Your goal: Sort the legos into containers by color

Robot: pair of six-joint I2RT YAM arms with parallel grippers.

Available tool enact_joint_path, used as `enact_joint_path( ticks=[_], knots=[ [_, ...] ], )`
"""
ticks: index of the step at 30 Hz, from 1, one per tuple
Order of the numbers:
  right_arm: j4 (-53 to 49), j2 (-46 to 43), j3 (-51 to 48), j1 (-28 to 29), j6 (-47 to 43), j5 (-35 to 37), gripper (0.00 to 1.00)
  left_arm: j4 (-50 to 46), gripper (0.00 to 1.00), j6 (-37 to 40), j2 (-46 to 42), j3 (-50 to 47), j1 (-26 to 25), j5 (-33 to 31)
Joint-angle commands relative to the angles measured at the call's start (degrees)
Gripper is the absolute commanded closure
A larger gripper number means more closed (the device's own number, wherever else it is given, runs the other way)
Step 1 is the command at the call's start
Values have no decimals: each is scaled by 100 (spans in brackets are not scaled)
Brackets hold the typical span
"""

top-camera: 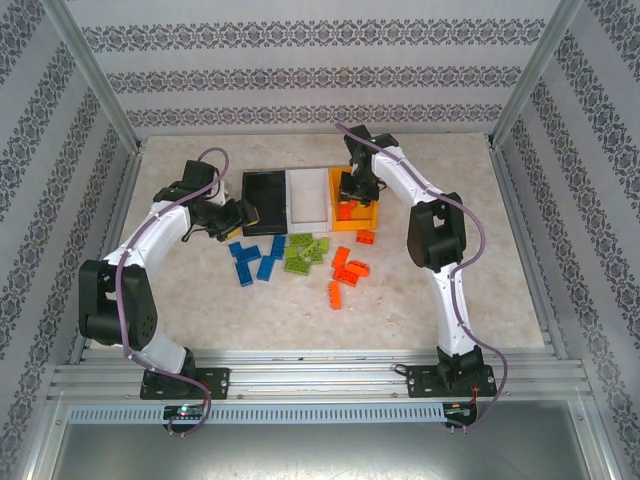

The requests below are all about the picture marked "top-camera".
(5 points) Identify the aluminium frame post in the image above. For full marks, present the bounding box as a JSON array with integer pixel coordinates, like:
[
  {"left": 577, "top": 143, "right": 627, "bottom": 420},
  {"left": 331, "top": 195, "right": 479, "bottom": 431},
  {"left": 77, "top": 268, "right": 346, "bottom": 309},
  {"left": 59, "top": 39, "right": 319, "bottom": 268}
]
[
  {"left": 42, "top": 0, "right": 147, "bottom": 151},
  {"left": 487, "top": 0, "right": 585, "bottom": 147}
]

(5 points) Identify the grey metal sheet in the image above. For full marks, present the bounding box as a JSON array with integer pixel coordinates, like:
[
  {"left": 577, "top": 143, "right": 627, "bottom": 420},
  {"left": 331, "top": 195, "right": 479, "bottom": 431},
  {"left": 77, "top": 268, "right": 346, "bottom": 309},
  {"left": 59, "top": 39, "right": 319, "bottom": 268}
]
[{"left": 29, "top": 398, "right": 614, "bottom": 480}]

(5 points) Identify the white plastic container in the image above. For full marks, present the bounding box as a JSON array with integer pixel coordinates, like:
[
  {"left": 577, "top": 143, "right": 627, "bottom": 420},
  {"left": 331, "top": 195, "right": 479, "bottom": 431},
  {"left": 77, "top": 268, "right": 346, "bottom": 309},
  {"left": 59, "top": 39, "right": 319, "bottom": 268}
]
[{"left": 285, "top": 168, "right": 333, "bottom": 234}]

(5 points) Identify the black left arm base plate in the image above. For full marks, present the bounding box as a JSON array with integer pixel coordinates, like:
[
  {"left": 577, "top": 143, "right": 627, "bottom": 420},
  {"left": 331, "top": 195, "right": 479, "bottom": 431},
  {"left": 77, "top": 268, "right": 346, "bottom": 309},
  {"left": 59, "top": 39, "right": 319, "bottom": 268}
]
[{"left": 139, "top": 366, "right": 232, "bottom": 402}]

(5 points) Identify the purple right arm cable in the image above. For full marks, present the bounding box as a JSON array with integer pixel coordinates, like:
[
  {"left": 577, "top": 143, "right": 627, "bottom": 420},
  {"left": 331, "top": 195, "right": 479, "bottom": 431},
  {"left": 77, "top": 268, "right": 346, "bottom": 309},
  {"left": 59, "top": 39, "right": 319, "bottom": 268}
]
[{"left": 333, "top": 122, "right": 507, "bottom": 434}]

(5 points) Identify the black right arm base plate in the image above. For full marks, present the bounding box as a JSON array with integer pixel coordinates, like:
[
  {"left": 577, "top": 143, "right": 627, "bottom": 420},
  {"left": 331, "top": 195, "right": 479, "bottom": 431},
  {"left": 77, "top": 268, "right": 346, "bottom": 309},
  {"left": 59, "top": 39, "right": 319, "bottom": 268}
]
[{"left": 406, "top": 363, "right": 497, "bottom": 400}]

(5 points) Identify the orange plastic container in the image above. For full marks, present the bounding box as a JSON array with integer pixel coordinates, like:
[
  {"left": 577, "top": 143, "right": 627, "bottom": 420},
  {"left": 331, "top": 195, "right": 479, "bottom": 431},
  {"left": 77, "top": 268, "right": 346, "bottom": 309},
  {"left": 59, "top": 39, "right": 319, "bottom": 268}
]
[{"left": 327, "top": 167, "right": 380, "bottom": 233}]

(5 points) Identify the grey slotted cable duct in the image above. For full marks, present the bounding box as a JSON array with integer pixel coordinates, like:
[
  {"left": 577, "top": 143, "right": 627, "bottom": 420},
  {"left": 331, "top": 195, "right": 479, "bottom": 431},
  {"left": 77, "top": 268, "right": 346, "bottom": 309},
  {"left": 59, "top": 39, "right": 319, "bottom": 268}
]
[{"left": 66, "top": 402, "right": 447, "bottom": 426}]

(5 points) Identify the aluminium side rail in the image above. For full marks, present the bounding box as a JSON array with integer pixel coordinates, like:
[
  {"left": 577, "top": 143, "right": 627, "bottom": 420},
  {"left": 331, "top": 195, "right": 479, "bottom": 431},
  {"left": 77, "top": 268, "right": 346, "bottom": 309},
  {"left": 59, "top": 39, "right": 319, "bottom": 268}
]
[
  {"left": 487, "top": 138, "right": 570, "bottom": 360},
  {"left": 67, "top": 142, "right": 147, "bottom": 366}
]

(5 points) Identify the black plastic container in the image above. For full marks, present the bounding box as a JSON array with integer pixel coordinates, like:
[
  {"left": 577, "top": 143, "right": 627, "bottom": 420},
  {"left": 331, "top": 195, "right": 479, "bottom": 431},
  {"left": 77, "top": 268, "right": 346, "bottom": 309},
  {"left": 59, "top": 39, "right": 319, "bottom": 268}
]
[{"left": 241, "top": 169, "right": 292, "bottom": 238}]

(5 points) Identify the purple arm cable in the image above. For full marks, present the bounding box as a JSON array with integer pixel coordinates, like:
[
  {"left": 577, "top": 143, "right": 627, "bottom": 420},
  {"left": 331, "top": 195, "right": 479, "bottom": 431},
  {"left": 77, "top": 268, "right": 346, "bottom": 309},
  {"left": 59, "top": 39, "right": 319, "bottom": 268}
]
[
  {"left": 115, "top": 147, "right": 232, "bottom": 437},
  {"left": 333, "top": 122, "right": 507, "bottom": 434}
]

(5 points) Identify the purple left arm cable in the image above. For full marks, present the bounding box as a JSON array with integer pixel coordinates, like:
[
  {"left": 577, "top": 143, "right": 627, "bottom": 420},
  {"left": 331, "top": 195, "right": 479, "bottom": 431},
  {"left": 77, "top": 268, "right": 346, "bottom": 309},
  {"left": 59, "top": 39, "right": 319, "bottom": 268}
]
[{"left": 115, "top": 147, "right": 232, "bottom": 437}]

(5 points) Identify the aluminium mounting rail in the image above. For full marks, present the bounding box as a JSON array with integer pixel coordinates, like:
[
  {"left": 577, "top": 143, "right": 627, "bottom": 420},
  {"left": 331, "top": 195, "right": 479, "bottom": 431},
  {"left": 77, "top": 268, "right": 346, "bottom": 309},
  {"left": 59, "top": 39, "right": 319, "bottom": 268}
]
[{"left": 47, "top": 348, "right": 595, "bottom": 402}]

